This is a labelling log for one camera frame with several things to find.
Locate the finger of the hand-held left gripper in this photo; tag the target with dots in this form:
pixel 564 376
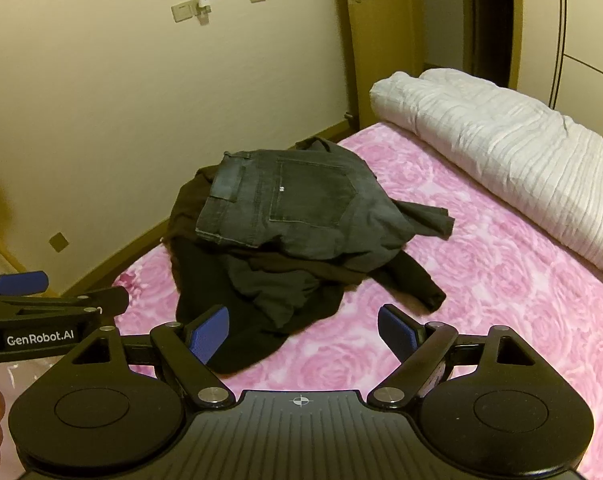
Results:
pixel 81 304
pixel 21 282

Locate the dark grey shirt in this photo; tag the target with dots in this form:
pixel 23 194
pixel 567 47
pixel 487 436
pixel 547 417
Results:
pixel 281 295

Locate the white striped duvet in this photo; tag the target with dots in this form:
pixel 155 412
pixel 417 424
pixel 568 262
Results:
pixel 506 150

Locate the pink floral blanket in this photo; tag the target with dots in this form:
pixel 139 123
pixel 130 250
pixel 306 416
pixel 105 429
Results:
pixel 481 285

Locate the black garment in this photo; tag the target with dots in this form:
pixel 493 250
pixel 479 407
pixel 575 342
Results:
pixel 261 332

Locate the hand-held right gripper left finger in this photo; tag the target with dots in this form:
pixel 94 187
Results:
pixel 209 335

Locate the dark grey jeans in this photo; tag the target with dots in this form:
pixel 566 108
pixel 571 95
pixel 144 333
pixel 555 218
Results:
pixel 301 195

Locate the cream wardrobe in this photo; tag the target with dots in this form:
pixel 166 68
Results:
pixel 581 20

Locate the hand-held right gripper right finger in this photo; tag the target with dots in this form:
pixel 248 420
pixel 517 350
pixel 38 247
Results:
pixel 399 332

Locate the beige wall switch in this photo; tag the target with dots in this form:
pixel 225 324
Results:
pixel 182 11

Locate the wooden door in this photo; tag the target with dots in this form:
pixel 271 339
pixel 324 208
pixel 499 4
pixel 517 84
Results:
pixel 381 50

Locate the white plug-in device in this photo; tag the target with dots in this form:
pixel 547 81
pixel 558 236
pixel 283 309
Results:
pixel 205 5

